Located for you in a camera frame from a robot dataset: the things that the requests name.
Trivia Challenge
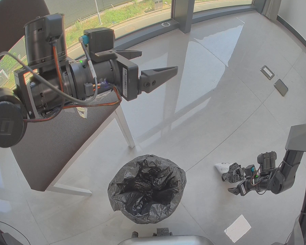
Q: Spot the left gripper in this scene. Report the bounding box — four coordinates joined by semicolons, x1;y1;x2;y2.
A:
67;49;179;102

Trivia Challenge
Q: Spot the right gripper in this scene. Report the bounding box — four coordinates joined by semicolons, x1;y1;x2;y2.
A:
227;179;262;197

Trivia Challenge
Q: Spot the black plastic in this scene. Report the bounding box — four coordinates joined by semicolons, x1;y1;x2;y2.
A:
221;162;245;183

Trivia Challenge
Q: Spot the black plastic bag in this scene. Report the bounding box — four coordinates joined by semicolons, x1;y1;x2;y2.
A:
108;154;187;224

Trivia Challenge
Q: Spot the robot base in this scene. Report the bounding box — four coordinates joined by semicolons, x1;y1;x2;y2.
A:
117;227;215;245

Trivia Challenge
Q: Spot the crumpled white paper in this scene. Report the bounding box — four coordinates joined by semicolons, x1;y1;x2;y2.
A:
215;162;231;173

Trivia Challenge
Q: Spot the window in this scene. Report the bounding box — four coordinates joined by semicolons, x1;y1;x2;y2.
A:
0;0;264;94

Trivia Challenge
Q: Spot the grey chair with white legs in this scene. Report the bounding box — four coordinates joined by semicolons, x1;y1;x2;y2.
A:
0;0;135;197

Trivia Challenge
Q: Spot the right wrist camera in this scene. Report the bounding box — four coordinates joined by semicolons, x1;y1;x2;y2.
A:
245;164;256;179

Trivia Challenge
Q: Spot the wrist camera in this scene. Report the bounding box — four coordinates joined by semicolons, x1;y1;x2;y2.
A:
245;164;256;179
83;27;118;64

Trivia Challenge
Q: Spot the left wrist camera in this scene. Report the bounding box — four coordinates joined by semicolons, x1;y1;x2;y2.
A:
83;27;118;64

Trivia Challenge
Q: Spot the black cable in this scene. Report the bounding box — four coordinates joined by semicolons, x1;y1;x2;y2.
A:
0;51;98;104

